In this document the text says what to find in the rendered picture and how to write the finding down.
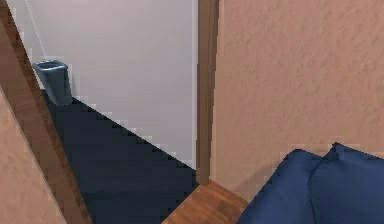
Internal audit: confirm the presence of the blue-grey waste bin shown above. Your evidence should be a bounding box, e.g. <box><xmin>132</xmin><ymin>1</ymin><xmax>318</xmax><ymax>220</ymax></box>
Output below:
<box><xmin>32</xmin><ymin>59</ymin><xmax>74</xmax><ymax>107</ymax></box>

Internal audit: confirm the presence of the blue sofa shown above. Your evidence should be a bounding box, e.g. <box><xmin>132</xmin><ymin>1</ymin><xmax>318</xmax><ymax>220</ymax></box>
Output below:
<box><xmin>236</xmin><ymin>142</ymin><xmax>384</xmax><ymax>224</ymax></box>

